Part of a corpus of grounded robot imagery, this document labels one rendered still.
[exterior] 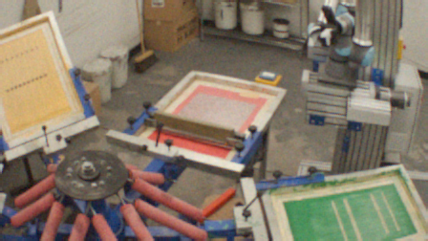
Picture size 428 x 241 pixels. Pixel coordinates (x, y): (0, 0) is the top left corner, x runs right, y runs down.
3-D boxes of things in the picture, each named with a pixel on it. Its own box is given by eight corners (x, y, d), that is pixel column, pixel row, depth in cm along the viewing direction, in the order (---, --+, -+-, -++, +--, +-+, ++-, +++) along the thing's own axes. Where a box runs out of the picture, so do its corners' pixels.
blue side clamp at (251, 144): (251, 140, 256) (252, 127, 252) (261, 142, 254) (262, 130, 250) (227, 174, 232) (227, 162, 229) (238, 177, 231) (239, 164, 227)
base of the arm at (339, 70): (350, 70, 254) (352, 53, 249) (351, 81, 242) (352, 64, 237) (325, 64, 258) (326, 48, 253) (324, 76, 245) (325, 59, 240)
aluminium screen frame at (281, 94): (192, 76, 312) (192, 70, 310) (287, 96, 292) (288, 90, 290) (123, 143, 250) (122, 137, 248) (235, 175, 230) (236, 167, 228)
